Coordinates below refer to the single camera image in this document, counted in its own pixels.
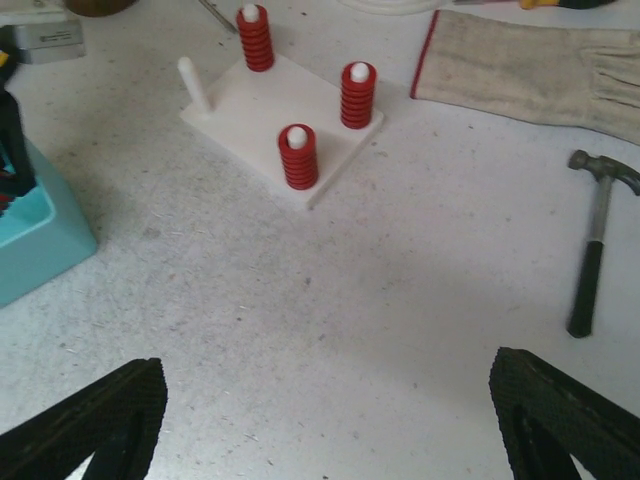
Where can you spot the teal spring tray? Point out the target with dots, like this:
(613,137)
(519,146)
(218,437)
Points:
(43,234)

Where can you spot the beige work glove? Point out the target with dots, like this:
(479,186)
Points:
(586,78)

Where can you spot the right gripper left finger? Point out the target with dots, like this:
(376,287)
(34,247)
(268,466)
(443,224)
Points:
(113,423)

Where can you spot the white cable spool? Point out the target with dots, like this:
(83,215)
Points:
(393,7)

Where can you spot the yellow-black bit driver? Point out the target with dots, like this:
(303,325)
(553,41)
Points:
(568,4)

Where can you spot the steel claw hammer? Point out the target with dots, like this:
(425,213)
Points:
(605,171)

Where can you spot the black-yellow flathead screwdriver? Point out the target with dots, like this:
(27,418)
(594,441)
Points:
(213,10)

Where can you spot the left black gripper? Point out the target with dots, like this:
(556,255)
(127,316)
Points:
(30,44)

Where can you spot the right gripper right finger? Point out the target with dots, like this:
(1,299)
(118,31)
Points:
(548,420)

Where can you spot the white four-peg base plate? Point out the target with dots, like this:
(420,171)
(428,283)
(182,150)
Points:
(243,112)

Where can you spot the brown packing tape roll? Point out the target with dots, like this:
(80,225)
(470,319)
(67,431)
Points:
(97,8)

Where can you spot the large red spring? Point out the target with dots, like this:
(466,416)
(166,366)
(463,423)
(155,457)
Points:
(358,84)
(297,149)
(254,30)

